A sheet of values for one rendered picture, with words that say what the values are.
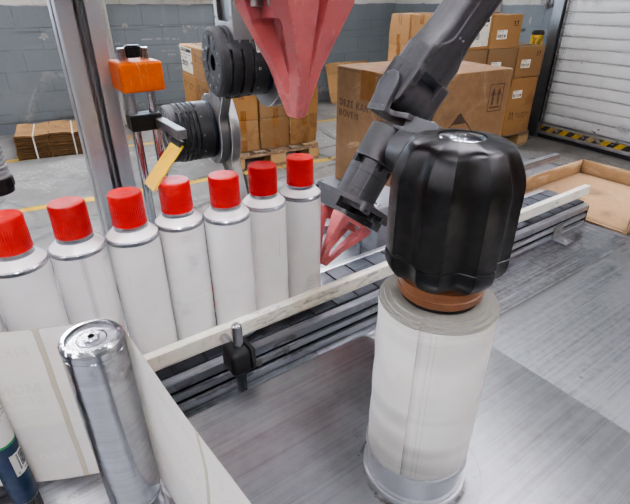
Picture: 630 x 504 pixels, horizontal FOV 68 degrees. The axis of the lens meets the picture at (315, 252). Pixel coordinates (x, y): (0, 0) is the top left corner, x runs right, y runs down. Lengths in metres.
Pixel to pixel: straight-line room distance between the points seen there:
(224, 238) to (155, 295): 0.09
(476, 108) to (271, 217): 0.67
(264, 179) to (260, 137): 3.45
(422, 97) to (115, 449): 0.52
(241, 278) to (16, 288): 0.22
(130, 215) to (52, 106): 5.44
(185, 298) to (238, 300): 0.06
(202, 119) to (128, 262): 1.04
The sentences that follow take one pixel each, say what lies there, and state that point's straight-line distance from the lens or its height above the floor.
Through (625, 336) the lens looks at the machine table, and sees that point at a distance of 0.80.
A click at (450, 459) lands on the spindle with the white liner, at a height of 0.94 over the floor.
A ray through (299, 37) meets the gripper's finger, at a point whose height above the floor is 1.23.
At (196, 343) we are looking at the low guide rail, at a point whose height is 0.91.
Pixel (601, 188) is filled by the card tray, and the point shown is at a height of 0.83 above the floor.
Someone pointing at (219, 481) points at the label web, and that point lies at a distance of 0.26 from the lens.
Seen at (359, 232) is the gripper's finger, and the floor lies 0.97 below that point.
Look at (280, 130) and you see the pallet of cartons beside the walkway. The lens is 4.04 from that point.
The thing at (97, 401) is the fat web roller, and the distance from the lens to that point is 0.33.
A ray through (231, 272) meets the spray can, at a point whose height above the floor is 0.98.
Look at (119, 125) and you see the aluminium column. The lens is 0.61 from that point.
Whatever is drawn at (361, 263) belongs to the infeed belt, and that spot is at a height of 0.88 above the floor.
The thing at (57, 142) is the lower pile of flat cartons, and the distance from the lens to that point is 4.85.
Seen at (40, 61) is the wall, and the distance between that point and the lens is 5.85.
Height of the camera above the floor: 1.25
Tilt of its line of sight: 29 degrees down
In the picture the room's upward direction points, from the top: straight up
